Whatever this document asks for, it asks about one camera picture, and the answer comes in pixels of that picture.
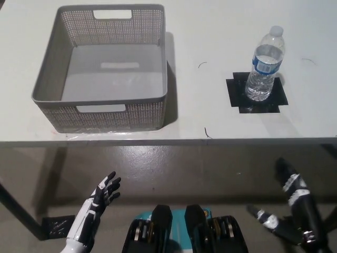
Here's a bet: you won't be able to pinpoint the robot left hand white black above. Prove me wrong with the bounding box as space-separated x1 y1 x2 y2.
65 171 122 247

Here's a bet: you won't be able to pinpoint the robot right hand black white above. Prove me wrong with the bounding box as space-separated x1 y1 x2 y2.
246 157 327 245

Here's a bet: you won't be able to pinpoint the clear plastic water bottle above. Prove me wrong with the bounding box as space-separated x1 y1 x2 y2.
244 25 287 102

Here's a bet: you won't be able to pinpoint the black teal robot legs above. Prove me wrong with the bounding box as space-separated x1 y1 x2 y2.
121 204 244 253

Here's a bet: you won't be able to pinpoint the black table leg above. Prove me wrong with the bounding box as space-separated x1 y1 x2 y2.
0 180 45 241

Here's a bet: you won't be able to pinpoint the black tape patch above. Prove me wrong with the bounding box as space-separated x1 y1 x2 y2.
225 71 289 114

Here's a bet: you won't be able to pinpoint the gray perforated plastic basket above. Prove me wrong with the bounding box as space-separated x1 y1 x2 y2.
31 4 169 134

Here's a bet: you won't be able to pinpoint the black table frame bar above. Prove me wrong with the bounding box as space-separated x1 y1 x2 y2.
320 143 337 159

